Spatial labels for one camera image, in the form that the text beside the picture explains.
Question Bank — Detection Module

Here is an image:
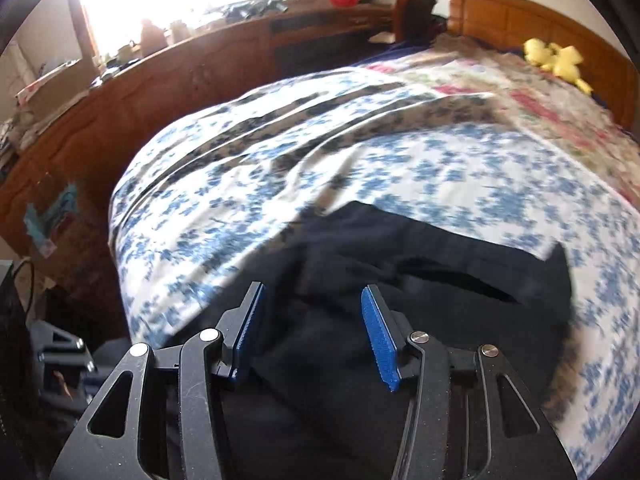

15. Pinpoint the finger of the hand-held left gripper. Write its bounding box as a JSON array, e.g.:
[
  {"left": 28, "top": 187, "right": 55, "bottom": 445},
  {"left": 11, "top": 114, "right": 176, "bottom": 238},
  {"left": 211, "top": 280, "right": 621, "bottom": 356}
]
[{"left": 36, "top": 321, "right": 99, "bottom": 386}]

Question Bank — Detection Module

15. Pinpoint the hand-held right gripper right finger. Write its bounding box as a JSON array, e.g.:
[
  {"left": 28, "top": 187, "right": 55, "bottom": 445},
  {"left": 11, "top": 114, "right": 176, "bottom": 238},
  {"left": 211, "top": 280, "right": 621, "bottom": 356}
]
[{"left": 361, "top": 284, "right": 576, "bottom": 480}]

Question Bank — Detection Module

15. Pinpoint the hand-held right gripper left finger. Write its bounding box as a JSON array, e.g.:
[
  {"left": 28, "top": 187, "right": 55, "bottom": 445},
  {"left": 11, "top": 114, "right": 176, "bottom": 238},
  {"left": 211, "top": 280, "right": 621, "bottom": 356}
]
[{"left": 50, "top": 281, "right": 266, "bottom": 480}]

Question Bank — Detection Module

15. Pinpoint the dark navy coat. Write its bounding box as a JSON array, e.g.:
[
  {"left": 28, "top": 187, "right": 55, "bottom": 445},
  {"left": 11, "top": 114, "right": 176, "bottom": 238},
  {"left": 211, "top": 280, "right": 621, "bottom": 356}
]
[{"left": 165, "top": 200, "right": 576, "bottom": 480}]

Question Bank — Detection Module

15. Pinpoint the black device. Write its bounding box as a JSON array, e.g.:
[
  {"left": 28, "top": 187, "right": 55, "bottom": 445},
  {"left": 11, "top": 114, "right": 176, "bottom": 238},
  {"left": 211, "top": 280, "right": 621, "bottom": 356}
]
[{"left": 0, "top": 259, "right": 40, "bottom": 441}]

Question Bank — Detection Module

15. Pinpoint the taped cardboard box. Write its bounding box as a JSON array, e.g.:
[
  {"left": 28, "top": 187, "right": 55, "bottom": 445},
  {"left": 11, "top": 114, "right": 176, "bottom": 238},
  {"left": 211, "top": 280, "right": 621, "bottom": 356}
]
[{"left": 22, "top": 170, "right": 122, "bottom": 293}]

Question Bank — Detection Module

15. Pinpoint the blue floral bedsheet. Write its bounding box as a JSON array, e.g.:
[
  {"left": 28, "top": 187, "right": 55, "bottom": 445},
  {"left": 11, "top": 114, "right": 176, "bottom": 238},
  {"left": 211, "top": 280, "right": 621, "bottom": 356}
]
[{"left": 107, "top": 62, "right": 640, "bottom": 468}]

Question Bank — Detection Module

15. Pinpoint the cluttered cardboard box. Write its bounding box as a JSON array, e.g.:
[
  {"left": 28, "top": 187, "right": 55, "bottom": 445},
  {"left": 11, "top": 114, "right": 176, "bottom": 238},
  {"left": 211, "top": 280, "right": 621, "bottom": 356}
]
[{"left": 14, "top": 57, "right": 99, "bottom": 123}]

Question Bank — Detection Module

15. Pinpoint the long wooden cabinet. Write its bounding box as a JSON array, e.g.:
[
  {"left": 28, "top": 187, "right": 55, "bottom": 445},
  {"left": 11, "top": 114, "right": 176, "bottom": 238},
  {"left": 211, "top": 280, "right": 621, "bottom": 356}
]
[{"left": 0, "top": 2, "right": 403, "bottom": 261}]

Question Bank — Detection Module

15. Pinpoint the pink floral quilt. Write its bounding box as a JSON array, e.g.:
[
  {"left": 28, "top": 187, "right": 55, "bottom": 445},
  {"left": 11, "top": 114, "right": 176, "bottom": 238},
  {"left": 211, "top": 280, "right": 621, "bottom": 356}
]
[{"left": 360, "top": 35, "right": 640, "bottom": 203}]

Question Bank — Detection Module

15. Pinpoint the brown jar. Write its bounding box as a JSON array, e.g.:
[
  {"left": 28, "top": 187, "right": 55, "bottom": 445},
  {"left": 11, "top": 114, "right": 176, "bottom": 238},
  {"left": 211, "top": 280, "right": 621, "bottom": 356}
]
[{"left": 140, "top": 19, "right": 169, "bottom": 57}]

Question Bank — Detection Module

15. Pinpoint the dark wooden chair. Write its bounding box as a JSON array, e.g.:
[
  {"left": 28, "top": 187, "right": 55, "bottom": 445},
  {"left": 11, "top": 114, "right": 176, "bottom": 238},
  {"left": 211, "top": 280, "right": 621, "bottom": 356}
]
[{"left": 392, "top": 0, "right": 449, "bottom": 45}]

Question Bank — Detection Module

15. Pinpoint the yellow plush toy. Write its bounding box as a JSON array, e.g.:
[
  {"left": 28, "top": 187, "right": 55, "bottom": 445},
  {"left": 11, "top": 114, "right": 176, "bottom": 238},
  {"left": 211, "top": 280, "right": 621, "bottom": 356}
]
[{"left": 522, "top": 37, "right": 594, "bottom": 95}]

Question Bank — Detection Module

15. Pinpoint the wooden headboard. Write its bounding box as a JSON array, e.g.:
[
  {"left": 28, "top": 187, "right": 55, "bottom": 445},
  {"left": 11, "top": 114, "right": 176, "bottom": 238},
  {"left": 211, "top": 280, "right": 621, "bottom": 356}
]
[{"left": 447, "top": 0, "right": 637, "bottom": 131}]

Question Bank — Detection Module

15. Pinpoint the black cable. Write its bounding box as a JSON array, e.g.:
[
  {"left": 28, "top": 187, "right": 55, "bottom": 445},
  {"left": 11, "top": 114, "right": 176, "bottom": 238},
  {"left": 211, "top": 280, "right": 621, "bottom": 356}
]
[{"left": 11, "top": 256, "right": 37, "bottom": 308}]

